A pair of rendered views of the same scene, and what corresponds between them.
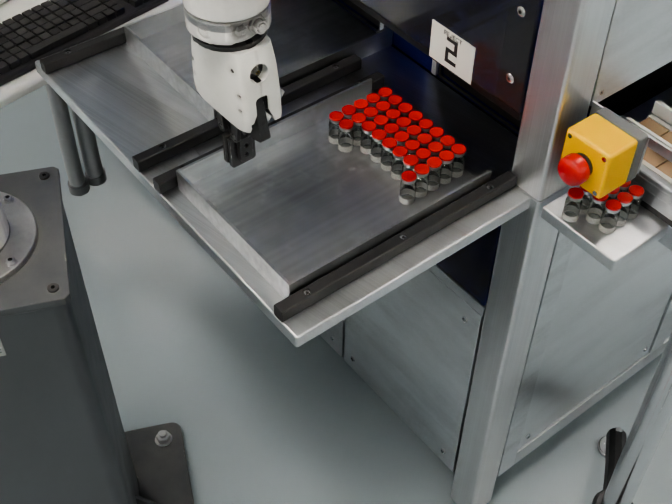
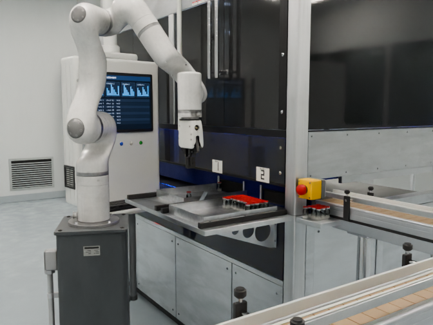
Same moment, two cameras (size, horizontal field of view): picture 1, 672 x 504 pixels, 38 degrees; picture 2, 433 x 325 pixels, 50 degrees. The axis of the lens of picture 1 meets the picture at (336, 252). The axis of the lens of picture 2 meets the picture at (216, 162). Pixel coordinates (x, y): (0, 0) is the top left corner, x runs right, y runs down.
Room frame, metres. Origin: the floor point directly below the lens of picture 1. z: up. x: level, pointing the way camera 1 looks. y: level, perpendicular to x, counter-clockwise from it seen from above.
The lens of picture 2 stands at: (-0.79, -0.12, 1.29)
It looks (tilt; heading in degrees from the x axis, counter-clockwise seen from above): 7 degrees down; 5
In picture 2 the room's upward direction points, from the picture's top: straight up
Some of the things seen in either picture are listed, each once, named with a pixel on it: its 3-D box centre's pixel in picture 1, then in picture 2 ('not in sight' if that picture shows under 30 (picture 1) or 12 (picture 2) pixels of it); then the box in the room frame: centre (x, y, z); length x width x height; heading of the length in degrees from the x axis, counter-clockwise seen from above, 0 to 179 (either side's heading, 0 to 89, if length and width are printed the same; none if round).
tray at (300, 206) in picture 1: (334, 180); (222, 209); (0.99, 0.00, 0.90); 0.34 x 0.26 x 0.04; 128
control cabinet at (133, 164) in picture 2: not in sight; (112, 127); (1.64, 0.65, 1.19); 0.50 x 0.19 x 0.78; 137
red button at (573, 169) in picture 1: (576, 168); (302, 189); (0.91, -0.30, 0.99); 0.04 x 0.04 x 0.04; 39
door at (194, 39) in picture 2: not in sight; (198, 66); (1.55, 0.17, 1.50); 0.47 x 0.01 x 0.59; 39
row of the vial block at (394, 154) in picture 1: (383, 150); (240, 205); (1.05, -0.06, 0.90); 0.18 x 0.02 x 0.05; 38
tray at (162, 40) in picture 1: (259, 35); (201, 193); (1.33, 0.13, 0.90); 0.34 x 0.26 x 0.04; 129
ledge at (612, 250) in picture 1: (611, 216); (321, 220); (0.96, -0.37, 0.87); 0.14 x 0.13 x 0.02; 129
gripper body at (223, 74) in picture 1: (232, 65); (189, 132); (0.82, 0.11, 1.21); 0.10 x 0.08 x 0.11; 40
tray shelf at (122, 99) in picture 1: (286, 119); (208, 207); (1.15, 0.08, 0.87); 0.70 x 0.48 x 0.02; 39
